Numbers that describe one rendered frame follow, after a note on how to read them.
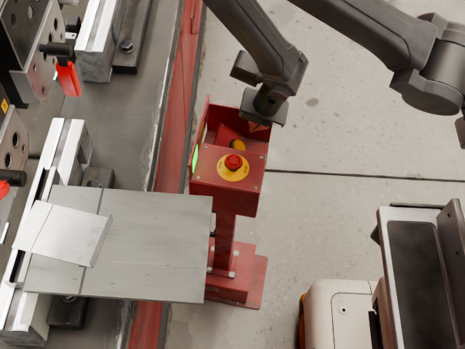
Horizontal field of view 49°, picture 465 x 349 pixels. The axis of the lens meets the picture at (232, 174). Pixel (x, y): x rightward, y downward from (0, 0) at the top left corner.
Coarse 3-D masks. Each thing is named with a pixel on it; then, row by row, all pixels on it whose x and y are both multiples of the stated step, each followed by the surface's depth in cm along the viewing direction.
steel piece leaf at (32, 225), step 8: (32, 208) 80; (40, 208) 80; (48, 208) 81; (32, 216) 80; (40, 216) 80; (24, 224) 79; (32, 224) 79; (40, 224) 79; (24, 232) 78; (32, 232) 78; (16, 240) 77; (24, 240) 77; (32, 240) 78; (16, 248) 77; (24, 248) 77
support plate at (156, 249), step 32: (64, 192) 82; (96, 192) 83; (128, 192) 83; (128, 224) 80; (160, 224) 80; (192, 224) 81; (32, 256) 76; (128, 256) 77; (160, 256) 77; (192, 256) 78; (32, 288) 74; (64, 288) 74; (96, 288) 74; (128, 288) 75; (160, 288) 75; (192, 288) 75
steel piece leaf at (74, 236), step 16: (64, 208) 81; (48, 224) 79; (64, 224) 79; (80, 224) 79; (96, 224) 80; (48, 240) 78; (64, 240) 78; (80, 240) 78; (96, 240) 78; (48, 256) 76; (64, 256) 76; (80, 256) 77; (96, 256) 76
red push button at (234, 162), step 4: (228, 156) 111; (232, 156) 111; (236, 156) 111; (228, 160) 110; (232, 160) 110; (236, 160) 110; (240, 160) 111; (228, 164) 110; (232, 164) 110; (236, 164) 110; (240, 164) 110; (228, 168) 110; (232, 168) 110; (236, 168) 110
